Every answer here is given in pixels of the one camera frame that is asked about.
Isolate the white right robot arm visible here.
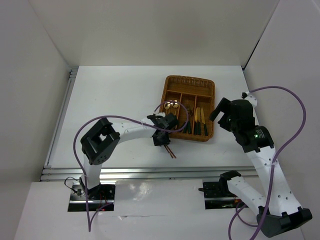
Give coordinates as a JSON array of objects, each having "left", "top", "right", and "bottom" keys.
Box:
[{"left": 209, "top": 98, "right": 313, "bottom": 238}]

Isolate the aluminium table frame rail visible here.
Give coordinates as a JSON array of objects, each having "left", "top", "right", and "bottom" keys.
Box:
[{"left": 41, "top": 66, "right": 256, "bottom": 182}]

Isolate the gold fork green handle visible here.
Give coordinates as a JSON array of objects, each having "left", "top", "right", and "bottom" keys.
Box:
[
  {"left": 184, "top": 107, "right": 192, "bottom": 133},
  {"left": 182, "top": 107, "right": 193, "bottom": 133},
  {"left": 186, "top": 108, "right": 193, "bottom": 134}
]

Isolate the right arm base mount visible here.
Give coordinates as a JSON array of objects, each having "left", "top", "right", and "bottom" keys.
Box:
[{"left": 198, "top": 170, "right": 244, "bottom": 210}]

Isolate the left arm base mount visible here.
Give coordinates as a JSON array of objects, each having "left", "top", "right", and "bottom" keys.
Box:
[{"left": 64, "top": 176, "right": 116, "bottom": 212}]

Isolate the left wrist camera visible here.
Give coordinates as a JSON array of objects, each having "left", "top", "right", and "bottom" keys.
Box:
[{"left": 153, "top": 112, "right": 166, "bottom": 117}]

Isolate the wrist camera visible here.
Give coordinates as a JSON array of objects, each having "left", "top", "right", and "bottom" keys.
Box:
[
  {"left": 241, "top": 91, "right": 258, "bottom": 108},
  {"left": 153, "top": 112, "right": 166, "bottom": 117}
]

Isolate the brown wicker cutlery tray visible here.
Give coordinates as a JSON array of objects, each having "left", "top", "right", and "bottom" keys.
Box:
[{"left": 159, "top": 75, "right": 216, "bottom": 142}]

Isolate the copper chopstick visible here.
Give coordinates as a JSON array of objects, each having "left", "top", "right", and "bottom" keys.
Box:
[
  {"left": 164, "top": 144, "right": 178, "bottom": 160},
  {"left": 163, "top": 145, "right": 176, "bottom": 160}
]

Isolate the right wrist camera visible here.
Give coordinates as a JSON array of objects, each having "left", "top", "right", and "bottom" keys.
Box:
[{"left": 241, "top": 91, "right": 258, "bottom": 108}]

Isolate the gold knife green handle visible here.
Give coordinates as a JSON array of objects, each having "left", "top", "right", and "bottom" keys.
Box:
[
  {"left": 200, "top": 108, "right": 208, "bottom": 136},
  {"left": 194, "top": 107, "right": 199, "bottom": 135},
  {"left": 197, "top": 107, "right": 202, "bottom": 136}
]

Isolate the gold spoon green handle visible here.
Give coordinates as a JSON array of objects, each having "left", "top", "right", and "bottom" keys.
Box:
[
  {"left": 164, "top": 102, "right": 171, "bottom": 113},
  {"left": 174, "top": 99, "right": 180, "bottom": 119},
  {"left": 168, "top": 100, "right": 176, "bottom": 113}
]

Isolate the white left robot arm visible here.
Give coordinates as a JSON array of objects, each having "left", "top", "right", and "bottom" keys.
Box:
[{"left": 80, "top": 113, "right": 178, "bottom": 200}]

